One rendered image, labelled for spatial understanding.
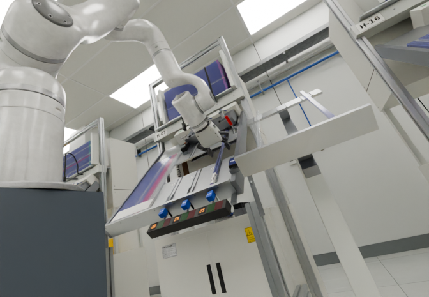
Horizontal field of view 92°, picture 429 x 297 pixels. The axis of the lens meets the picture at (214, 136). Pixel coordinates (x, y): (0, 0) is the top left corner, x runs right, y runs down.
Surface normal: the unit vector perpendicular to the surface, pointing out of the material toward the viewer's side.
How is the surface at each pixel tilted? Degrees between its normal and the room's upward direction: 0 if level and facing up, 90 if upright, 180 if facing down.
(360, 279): 90
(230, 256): 90
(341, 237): 90
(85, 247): 90
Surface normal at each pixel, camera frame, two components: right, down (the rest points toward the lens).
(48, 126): 0.91, -0.36
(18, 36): -0.16, 0.58
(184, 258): -0.47, -0.25
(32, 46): 0.11, 0.80
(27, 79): 0.53, -0.49
